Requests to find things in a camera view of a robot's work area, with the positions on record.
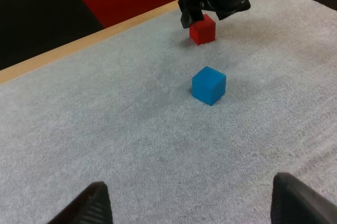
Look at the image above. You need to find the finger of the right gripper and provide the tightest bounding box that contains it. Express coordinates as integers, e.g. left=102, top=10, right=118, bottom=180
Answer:
left=177, top=0, right=205, bottom=28
left=215, top=0, right=252, bottom=21

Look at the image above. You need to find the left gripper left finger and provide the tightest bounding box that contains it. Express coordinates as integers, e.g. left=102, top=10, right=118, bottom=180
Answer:
left=47, top=181, right=114, bottom=224

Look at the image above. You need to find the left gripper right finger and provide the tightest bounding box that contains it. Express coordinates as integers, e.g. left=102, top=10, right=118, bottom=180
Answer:
left=270, top=172, right=337, bottom=224

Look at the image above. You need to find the red cube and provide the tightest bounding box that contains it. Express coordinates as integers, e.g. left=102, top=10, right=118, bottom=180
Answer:
left=189, top=13, right=216, bottom=46

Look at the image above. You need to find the blue cube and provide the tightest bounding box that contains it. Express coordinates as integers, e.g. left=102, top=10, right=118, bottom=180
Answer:
left=192, top=66, right=227, bottom=106

